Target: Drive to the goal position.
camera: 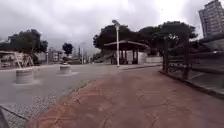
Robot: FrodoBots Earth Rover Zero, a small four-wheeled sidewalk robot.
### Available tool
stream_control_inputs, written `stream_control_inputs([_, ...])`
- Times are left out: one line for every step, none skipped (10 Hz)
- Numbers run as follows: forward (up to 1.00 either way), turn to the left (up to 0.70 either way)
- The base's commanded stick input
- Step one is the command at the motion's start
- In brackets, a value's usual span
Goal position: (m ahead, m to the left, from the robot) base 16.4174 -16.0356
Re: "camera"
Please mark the roofed shelter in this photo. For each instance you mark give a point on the roofed shelter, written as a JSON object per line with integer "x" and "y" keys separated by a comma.
{"x": 128, "y": 50}

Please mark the white street lamp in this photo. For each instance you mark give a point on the white street lamp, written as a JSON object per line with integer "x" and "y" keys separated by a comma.
{"x": 117, "y": 43}

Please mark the red stamped concrete path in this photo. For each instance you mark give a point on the red stamped concrete path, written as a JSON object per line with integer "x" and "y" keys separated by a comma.
{"x": 133, "y": 103}

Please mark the lone dark tree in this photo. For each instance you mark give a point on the lone dark tree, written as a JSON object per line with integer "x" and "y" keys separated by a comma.
{"x": 67, "y": 48}

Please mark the round concrete planter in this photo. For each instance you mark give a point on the round concrete planter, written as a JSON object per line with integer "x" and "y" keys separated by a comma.
{"x": 65, "y": 69}
{"x": 24, "y": 76}

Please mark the group of dark trees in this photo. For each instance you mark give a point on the group of dark trees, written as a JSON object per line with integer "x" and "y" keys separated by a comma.
{"x": 153, "y": 35}

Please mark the grey paved plaza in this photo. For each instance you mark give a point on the grey paved plaza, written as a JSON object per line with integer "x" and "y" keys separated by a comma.
{"x": 43, "y": 90}

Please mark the dark wooden fence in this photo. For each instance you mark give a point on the dark wooden fence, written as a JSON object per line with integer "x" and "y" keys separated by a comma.
{"x": 186, "y": 60}

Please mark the grey kerb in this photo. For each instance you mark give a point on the grey kerb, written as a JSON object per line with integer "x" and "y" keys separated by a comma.
{"x": 196, "y": 86}

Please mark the low building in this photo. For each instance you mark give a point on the low building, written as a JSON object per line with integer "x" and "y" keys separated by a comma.
{"x": 11, "y": 58}

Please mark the tall building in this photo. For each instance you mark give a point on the tall building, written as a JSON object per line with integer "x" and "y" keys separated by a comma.
{"x": 212, "y": 18}

